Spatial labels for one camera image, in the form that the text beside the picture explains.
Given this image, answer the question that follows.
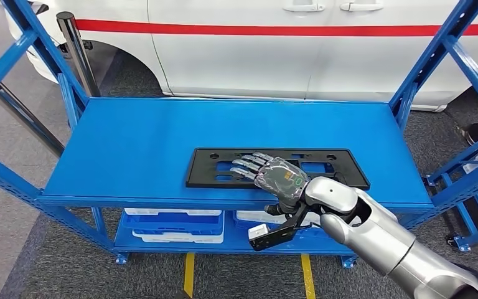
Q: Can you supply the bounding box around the white car red stripe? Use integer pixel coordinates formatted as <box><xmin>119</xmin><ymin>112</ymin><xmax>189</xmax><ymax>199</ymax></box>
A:
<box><xmin>4</xmin><ymin>0</ymin><xmax>478</xmax><ymax>113</ymax></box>

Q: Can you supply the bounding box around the black stanchion post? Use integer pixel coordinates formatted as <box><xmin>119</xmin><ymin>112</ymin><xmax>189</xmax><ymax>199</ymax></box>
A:
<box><xmin>56</xmin><ymin>11</ymin><xmax>101</xmax><ymax>98</ymax></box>

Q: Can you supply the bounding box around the small blue steel rack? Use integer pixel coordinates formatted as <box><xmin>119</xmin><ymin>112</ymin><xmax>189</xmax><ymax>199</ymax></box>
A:
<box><xmin>422</xmin><ymin>125</ymin><xmax>478</xmax><ymax>254</ymax></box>

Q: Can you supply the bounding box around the black plastic plate bracket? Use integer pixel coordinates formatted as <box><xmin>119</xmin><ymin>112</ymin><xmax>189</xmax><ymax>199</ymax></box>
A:
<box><xmin>185</xmin><ymin>148</ymin><xmax>370</xmax><ymax>191</ymax></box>

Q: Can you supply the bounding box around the large blue steel rack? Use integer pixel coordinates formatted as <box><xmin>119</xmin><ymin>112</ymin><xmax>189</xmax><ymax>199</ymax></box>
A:
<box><xmin>0</xmin><ymin>0</ymin><xmax>478</xmax><ymax>269</ymax></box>

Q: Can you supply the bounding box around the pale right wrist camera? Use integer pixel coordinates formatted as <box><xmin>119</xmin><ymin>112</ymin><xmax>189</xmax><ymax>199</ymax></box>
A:
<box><xmin>248</xmin><ymin>223</ymin><xmax>271</xmax><ymax>240</ymax></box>

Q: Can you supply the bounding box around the black barrier rail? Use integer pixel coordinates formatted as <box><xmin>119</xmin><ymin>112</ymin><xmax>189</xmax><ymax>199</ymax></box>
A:
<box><xmin>0</xmin><ymin>59</ymin><xmax>66</xmax><ymax>158</ymax></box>

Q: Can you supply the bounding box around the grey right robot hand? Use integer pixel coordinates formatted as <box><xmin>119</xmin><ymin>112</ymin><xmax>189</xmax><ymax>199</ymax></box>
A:
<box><xmin>229</xmin><ymin>151</ymin><xmax>311</xmax><ymax>216</ymax></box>

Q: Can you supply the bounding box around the yellow floor tape strip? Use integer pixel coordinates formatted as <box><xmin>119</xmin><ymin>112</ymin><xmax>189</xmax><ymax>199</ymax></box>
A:
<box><xmin>183</xmin><ymin>252</ymin><xmax>196</xmax><ymax>299</ymax></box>
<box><xmin>301</xmin><ymin>254</ymin><xmax>317</xmax><ymax>299</ymax></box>

